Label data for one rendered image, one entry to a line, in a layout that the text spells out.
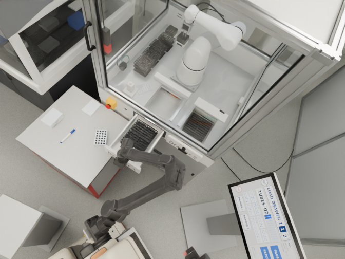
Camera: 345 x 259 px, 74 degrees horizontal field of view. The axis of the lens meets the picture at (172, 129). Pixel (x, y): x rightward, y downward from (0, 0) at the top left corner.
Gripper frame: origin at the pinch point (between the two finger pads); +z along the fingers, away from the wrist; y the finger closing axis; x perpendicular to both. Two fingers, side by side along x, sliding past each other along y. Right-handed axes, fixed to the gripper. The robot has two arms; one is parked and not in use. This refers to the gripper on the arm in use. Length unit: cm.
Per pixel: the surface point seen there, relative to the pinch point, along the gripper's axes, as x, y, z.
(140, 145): -1.8, 18.7, 4.9
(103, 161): 15.6, -1.6, 19.0
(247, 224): -86, 10, -4
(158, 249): -58, -26, 97
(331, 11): -47, 61, -102
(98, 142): 26.6, 7.3, 14.9
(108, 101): 37.0, 33.5, 2.9
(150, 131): -1.3, 31.4, 4.6
